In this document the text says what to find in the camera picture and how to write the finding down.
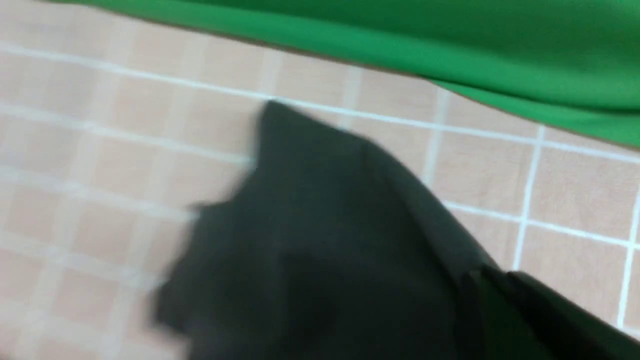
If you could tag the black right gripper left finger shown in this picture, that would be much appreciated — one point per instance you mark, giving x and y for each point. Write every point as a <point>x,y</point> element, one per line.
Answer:
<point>490,324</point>

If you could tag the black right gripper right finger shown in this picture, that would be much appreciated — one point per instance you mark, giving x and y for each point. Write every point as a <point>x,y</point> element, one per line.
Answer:
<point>568,331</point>

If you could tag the dark gray long-sleeve shirt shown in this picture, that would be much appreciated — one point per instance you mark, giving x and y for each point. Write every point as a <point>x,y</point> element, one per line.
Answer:
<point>329,249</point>

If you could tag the green backdrop cloth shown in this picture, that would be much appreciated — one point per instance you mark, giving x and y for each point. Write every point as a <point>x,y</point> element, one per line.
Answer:
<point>572,64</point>

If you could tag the pink checkered tablecloth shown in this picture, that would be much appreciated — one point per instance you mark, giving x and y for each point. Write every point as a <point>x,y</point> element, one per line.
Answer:
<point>111,127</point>

